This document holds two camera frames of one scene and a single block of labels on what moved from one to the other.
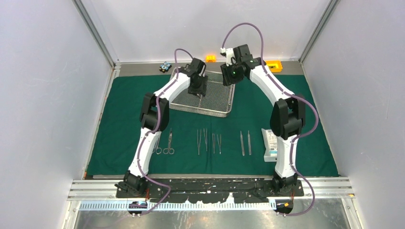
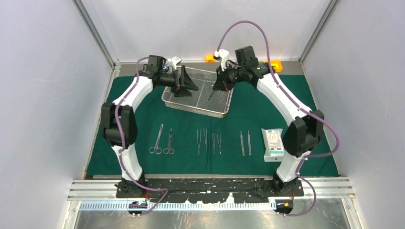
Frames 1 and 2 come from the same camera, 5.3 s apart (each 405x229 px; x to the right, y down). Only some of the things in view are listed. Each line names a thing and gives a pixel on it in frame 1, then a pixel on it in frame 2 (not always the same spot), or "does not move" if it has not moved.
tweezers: x=206 y=140 does not move
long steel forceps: x=198 y=145 does not move
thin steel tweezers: x=219 y=146 does not move
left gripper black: x=201 y=89 to x=180 y=91
